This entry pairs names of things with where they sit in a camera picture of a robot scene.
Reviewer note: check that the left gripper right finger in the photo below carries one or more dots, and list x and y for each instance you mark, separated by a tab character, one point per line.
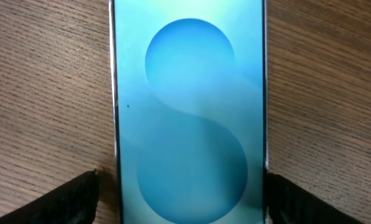
288	203

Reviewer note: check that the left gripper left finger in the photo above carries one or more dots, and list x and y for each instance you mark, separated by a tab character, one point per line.
74	202

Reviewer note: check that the turquoise screen smartphone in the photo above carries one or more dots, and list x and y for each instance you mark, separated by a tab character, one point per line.
189	91

